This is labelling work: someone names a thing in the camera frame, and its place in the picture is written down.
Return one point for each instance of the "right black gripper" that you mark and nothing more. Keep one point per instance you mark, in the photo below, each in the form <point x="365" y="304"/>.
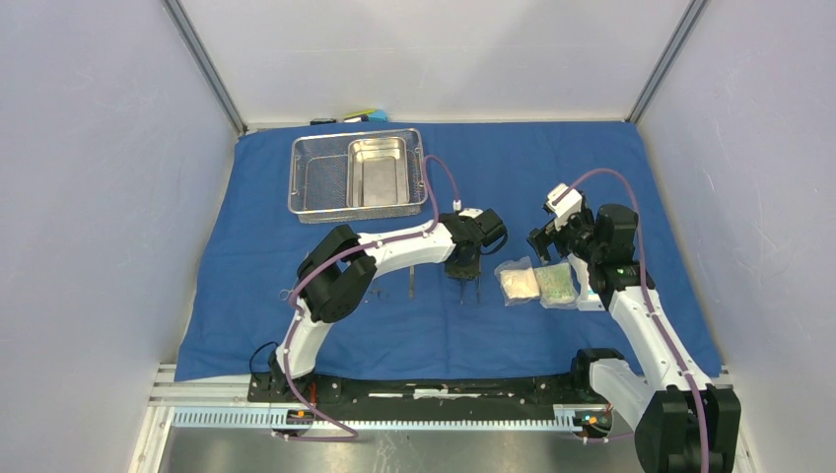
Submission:
<point x="539" y="238"/>

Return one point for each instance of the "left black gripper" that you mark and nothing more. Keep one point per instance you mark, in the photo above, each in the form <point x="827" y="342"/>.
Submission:
<point x="463" y="272"/>

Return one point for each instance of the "white blue box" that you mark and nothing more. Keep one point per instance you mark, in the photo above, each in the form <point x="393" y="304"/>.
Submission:
<point x="587" y="299"/>

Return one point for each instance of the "green printed packet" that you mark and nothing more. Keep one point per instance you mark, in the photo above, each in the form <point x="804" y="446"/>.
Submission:
<point x="556" y="286"/>

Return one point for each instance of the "beige gauze packet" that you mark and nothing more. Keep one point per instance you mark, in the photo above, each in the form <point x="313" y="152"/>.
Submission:
<point x="517" y="281"/>

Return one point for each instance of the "steel scalpel handle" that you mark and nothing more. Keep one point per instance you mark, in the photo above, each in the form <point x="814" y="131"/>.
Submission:
<point x="412" y="282"/>

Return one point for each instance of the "blue surgical drape cloth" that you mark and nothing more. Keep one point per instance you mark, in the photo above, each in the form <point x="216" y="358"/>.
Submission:
<point x="257" y="245"/>

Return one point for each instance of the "stainless steel instrument tray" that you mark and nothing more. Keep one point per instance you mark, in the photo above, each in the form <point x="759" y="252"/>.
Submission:
<point x="377" y="173"/>

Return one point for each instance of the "wire mesh steel basket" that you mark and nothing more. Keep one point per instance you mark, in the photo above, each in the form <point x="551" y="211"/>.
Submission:
<point x="318" y="178"/>

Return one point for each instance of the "steel hemostat clamp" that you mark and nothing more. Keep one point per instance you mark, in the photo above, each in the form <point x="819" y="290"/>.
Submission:
<point x="285" y="295"/>

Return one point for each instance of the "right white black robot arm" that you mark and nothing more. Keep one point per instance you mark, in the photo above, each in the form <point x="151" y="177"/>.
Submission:
<point x="681" y="421"/>

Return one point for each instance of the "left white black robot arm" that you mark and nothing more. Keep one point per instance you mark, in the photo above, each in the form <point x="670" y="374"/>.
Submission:
<point x="334" y="277"/>

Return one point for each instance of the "white blue wedge block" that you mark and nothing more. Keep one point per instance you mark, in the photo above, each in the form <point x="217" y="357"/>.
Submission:
<point x="378" y="116"/>

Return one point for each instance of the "yellow green block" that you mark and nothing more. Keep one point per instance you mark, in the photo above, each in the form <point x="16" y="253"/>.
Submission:
<point x="361" y="116"/>

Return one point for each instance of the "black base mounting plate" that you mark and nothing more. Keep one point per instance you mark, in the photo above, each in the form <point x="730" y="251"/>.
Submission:
<point x="496" y="399"/>

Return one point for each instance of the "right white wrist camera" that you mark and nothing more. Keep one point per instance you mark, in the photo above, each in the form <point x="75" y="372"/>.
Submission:
<point x="563" y="202"/>

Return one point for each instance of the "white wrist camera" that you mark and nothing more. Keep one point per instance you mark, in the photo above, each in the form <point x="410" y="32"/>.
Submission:
<point x="470" y="213"/>
<point x="563" y="202"/>

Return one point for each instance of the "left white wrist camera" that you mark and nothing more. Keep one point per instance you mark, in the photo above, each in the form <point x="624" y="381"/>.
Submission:
<point x="470" y="213"/>

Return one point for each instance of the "aluminium frame rail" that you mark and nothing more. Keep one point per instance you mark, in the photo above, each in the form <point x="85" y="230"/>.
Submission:
<point x="233" y="390"/>

